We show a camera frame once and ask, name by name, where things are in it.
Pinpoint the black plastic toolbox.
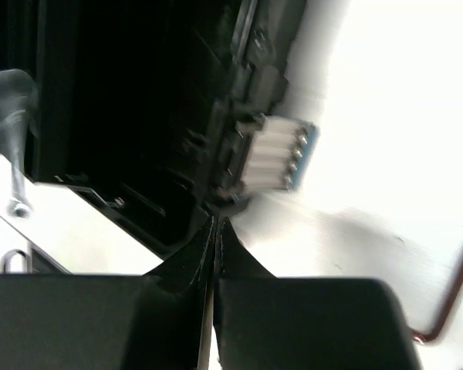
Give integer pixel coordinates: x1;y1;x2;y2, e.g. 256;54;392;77
0;1;316;258

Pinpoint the long brown hex key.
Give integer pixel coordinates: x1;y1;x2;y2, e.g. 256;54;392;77
411;252;463;345

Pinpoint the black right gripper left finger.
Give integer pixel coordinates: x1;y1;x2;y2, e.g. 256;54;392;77
0;217;216;369

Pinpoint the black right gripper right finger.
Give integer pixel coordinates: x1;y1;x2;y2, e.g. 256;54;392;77
215;220;421;369

